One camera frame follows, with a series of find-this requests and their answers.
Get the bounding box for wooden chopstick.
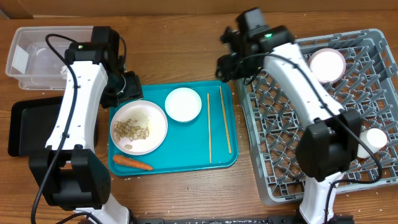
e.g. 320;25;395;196
219;85;232;154
206;93;212;164

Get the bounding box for white plate with food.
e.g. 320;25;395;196
109;100;168;156

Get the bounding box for white tissue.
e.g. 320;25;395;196
60;65;69;80

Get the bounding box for white bowl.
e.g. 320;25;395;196
165;88;202;123

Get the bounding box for pink rimmed bowl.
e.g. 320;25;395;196
308;48;346;84

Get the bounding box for white paper cup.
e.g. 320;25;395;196
359;128;387;153

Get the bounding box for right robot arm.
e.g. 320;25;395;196
215;7;361;223

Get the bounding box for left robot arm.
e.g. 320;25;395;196
29;26;143;223

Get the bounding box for food scraps on plate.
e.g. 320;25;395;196
113;115;150;149

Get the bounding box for teal serving tray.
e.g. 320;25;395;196
108;80;239;177

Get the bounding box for orange carrot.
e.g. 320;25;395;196
113;154;154;170

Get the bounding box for clear plastic bin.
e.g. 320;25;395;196
6;26;93;90

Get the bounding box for black plastic tray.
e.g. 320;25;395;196
7;95;100;157

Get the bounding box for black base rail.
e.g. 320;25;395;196
130;214;355;224

